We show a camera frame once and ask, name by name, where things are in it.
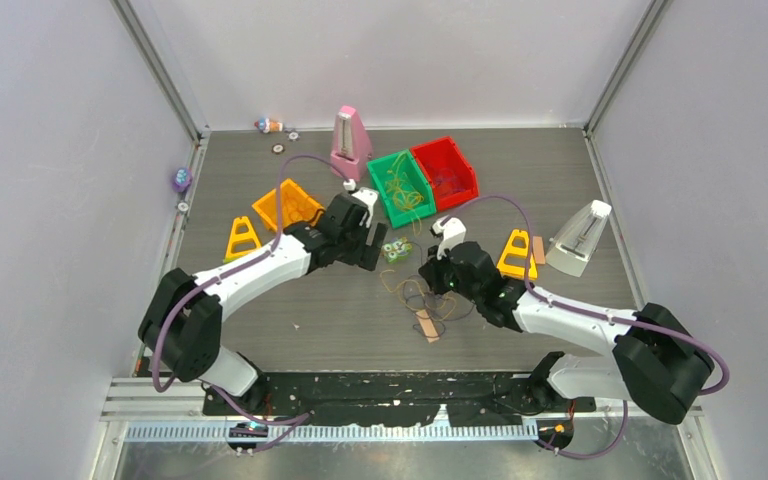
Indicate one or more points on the yellow triangle block right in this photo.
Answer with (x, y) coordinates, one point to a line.
(516, 259)

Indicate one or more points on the green plastic bin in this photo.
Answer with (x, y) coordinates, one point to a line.
(403, 189)

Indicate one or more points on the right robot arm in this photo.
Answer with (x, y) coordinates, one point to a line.
(646, 357)

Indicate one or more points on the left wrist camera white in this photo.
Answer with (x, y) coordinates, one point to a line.
(367, 196)

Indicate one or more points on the small tan wooden block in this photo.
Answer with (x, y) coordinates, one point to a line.
(538, 251)

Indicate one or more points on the red plastic bin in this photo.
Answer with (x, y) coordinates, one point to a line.
(451, 176)

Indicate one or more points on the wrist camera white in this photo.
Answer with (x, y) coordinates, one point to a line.
(450, 231)
(367, 196)

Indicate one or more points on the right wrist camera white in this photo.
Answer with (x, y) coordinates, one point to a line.
(450, 231)

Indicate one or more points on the yellow green triangle block left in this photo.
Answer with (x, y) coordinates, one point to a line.
(242, 239)

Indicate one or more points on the purple paw toy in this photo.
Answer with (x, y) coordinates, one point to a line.
(182, 180)

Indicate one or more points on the pink metronome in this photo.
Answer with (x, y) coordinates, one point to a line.
(351, 145)

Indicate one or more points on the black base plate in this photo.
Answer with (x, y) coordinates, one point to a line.
(405, 399)

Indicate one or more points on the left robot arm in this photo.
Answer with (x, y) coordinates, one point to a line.
(183, 322)

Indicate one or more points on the small clown figurine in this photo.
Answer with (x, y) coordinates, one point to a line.
(267, 125)

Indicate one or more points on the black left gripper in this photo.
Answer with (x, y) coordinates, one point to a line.
(364, 256)

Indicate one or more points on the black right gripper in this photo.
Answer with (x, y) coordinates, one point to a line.
(432, 271)

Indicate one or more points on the white metronome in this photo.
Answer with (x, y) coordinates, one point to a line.
(572, 248)

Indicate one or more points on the green owl puzzle piece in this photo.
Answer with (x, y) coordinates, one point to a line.
(394, 250)

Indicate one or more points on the orange plastic bin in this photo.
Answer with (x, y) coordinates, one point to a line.
(296, 206)

